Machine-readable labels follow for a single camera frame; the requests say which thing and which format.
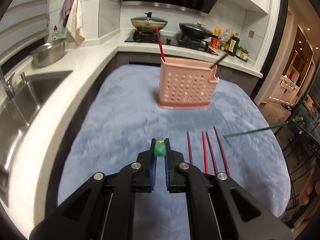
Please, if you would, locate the bright red chopstick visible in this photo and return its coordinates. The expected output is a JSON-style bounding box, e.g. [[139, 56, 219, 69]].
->
[[202, 131, 209, 174]]

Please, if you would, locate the dark red chopstick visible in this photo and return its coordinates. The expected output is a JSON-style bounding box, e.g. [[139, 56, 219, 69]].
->
[[187, 131, 193, 165], [206, 132, 219, 176], [214, 126, 231, 177]]

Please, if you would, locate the person's right hand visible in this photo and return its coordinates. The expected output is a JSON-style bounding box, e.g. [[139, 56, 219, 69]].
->
[[299, 166, 319, 221]]

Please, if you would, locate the blue fleece table mat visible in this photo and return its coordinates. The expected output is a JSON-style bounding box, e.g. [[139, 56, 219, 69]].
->
[[57, 64, 292, 240]]

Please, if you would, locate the pink perforated utensil holder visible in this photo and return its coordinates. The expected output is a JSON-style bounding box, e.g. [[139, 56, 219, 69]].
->
[[157, 57, 219, 110]]

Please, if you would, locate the tray of small jars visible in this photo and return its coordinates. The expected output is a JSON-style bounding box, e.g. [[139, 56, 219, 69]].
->
[[235, 46, 249, 62]]

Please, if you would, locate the dark chopstick in holder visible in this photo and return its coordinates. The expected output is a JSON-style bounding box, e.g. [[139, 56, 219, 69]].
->
[[210, 53, 229, 69]]

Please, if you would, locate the dark soy sauce bottle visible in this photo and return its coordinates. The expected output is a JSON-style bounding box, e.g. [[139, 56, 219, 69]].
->
[[225, 31, 240, 56]]

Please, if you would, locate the red seasoning container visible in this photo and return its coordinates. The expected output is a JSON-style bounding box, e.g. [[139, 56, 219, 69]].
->
[[210, 37, 222, 49]]

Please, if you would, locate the clear plastic bottle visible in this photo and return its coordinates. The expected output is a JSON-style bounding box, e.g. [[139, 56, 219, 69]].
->
[[221, 29, 231, 43]]

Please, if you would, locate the black gas stove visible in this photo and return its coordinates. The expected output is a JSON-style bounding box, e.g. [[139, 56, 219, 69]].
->
[[125, 30, 218, 56]]

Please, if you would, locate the black wok with lid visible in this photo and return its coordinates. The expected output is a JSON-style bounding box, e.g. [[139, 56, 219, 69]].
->
[[179, 23, 217, 40]]

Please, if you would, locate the yellow seasoning packet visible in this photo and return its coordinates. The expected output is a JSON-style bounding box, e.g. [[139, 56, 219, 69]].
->
[[213, 27, 222, 39]]

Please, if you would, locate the stainless steel sink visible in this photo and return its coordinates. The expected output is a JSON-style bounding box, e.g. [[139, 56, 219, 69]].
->
[[1, 71, 72, 206]]

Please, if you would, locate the red chopstick in holder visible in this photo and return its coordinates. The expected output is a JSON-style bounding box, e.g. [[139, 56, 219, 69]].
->
[[155, 27, 165, 62]]

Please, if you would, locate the beige wok with lid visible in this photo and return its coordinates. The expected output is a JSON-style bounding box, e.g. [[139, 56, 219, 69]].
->
[[131, 12, 168, 31]]

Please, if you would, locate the chrome sink faucet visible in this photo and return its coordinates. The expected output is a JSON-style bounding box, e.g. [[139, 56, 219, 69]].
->
[[0, 67, 15, 100]]

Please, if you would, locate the stainless steel bowl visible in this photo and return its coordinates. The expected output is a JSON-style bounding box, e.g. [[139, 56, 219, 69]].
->
[[30, 38, 66, 68]]

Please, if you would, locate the white hanging towel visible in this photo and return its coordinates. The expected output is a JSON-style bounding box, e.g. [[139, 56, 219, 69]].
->
[[66, 0, 85, 45]]

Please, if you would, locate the green dish soap bottle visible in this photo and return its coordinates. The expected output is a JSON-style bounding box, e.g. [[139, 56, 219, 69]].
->
[[52, 25, 60, 41]]

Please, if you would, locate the purple hanging cloth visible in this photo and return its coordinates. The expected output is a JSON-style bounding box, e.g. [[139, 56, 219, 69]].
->
[[60, 0, 74, 28]]

